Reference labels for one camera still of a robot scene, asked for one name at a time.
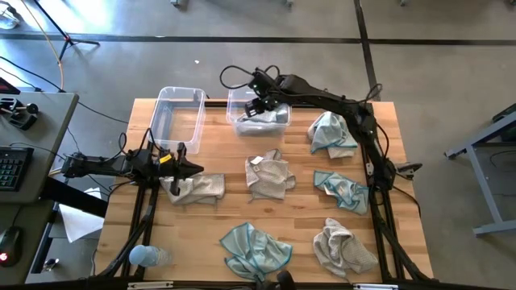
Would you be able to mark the black backlit keyboard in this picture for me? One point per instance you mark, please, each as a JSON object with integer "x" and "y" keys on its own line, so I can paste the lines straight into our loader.
{"x": 14, "y": 169}

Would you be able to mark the clear plastic bin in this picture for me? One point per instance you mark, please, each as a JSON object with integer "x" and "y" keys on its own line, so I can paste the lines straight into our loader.
{"x": 234, "y": 100}
{"x": 177, "y": 121}

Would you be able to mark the grey desk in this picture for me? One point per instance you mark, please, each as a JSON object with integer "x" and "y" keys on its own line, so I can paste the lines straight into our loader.
{"x": 52, "y": 121}

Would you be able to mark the black tripod stand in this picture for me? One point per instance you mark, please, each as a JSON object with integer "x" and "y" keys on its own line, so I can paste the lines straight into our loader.
{"x": 66, "y": 38}

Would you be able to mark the silver mounting plate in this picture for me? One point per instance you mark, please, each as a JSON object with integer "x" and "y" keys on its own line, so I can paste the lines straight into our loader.
{"x": 369, "y": 168}

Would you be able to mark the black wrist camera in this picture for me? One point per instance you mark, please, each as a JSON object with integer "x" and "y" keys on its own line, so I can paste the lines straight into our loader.
{"x": 165, "y": 158}
{"x": 257, "y": 82}

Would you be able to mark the silver aluminium bracket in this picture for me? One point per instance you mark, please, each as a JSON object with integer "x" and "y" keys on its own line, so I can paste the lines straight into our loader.
{"x": 375, "y": 287}
{"x": 149, "y": 285}

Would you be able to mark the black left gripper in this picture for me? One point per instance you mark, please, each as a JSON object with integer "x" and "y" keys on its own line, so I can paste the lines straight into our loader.
{"x": 167, "y": 172}

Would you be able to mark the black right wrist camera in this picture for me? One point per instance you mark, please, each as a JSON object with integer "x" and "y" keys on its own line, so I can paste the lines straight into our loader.
{"x": 257, "y": 82}

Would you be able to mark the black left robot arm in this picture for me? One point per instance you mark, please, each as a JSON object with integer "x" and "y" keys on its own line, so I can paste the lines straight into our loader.
{"x": 101, "y": 166}

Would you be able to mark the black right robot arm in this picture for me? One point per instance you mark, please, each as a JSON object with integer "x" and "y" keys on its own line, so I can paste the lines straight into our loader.
{"x": 330, "y": 100}

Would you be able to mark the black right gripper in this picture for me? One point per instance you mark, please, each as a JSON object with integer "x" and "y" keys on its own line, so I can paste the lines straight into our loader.
{"x": 268, "y": 102}

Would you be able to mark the black aluminium extrusion frame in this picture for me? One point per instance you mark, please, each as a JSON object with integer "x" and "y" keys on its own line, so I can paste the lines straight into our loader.
{"x": 378, "y": 241}

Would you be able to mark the black rounded object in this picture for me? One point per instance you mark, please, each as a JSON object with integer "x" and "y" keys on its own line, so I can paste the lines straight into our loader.
{"x": 285, "y": 282}

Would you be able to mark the grey towel with white tag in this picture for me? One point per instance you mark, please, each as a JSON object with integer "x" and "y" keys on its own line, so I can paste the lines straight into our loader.
{"x": 268, "y": 181}

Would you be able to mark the black computer mouse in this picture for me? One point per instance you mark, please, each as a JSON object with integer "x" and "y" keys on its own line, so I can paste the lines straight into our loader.
{"x": 10, "y": 245}

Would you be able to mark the grey-blue metal table frame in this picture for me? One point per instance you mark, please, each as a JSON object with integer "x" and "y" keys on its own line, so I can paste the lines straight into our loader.
{"x": 485, "y": 189}

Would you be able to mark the white paper sheet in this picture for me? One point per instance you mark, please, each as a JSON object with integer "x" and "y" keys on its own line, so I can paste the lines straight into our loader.
{"x": 76, "y": 223}

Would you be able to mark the clear plastic water bottle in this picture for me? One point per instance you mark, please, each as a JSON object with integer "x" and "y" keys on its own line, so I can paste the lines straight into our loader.
{"x": 147, "y": 255}

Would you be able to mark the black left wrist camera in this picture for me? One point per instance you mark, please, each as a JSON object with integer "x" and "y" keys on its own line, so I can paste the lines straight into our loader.
{"x": 165, "y": 158}

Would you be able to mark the light blue teal-edged towel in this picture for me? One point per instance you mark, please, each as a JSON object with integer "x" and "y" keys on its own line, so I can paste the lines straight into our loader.
{"x": 270, "y": 121}
{"x": 328, "y": 133}
{"x": 346, "y": 193}
{"x": 254, "y": 249}

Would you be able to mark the black table clamp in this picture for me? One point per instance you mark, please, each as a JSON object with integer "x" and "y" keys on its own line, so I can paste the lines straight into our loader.
{"x": 409, "y": 169}

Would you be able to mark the black clamp device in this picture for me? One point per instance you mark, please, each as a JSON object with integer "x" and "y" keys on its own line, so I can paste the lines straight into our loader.
{"x": 22, "y": 117}

